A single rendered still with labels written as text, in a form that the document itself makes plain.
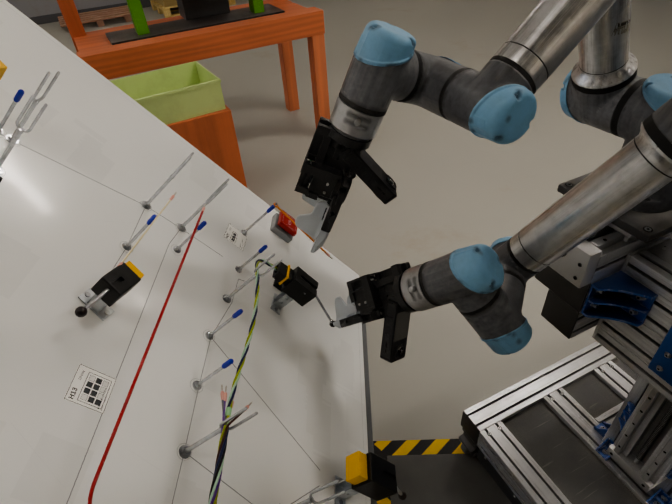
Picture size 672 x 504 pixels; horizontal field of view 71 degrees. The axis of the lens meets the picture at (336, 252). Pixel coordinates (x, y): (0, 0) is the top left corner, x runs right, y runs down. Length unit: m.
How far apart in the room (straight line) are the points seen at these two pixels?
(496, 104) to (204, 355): 0.55
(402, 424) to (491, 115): 1.55
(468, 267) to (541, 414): 1.23
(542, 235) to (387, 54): 0.37
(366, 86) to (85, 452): 0.57
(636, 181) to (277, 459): 0.65
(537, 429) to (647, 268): 0.87
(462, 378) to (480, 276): 1.48
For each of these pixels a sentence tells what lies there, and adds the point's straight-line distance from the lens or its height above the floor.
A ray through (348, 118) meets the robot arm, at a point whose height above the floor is 1.46.
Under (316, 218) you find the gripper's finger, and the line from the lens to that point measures 0.77.
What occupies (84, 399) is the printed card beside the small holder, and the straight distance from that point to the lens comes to 0.67.
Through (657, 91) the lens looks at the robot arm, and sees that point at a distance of 1.07.
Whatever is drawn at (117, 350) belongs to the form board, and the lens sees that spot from 0.71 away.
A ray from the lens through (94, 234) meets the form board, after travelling 0.80.
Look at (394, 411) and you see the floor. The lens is 2.05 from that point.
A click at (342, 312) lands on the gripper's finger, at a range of 0.91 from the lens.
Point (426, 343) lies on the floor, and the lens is 2.27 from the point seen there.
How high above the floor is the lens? 1.74
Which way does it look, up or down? 39 degrees down
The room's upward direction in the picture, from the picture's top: 5 degrees counter-clockwise
